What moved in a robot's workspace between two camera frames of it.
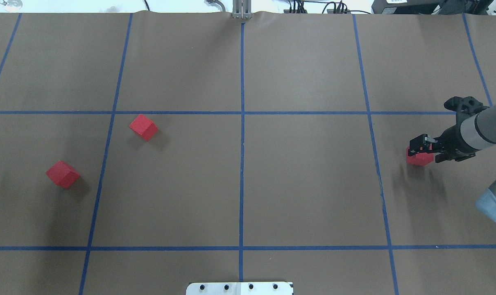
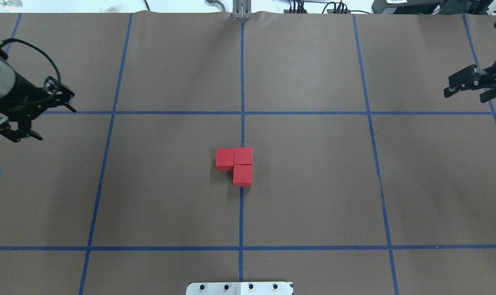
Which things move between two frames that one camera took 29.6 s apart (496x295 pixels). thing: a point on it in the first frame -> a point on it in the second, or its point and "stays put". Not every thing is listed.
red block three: x=420 y=159 -> x=243 y=156
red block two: x=144 y=127 -> x=224 y=159
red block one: x=63 y=174 -> x=242 y=175
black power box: x=407 y=7 stays put
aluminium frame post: x=241 y=9 stays put
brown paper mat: x=279 y=154 stays put
